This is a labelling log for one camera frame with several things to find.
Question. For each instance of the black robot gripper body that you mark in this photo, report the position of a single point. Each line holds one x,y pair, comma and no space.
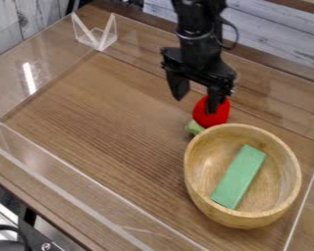
207,72

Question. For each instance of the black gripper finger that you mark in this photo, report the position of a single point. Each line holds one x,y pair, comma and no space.
215,98
178,84

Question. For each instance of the red plush strawberry toy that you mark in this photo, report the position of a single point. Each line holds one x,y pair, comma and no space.
203,119

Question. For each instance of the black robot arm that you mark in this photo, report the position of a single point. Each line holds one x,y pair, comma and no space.
199,28

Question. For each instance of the wooden bowl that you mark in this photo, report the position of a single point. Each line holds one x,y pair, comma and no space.
274,188

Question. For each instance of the clear acrylic table barrier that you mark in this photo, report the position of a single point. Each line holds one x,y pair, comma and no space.
92,140

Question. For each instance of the green rectangular block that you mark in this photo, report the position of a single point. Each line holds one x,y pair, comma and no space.
238,177

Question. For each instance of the clear acrylic corner bracket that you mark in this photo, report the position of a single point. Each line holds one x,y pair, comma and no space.
97,38

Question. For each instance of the black metal table frame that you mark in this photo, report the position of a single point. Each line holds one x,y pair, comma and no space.
18,236

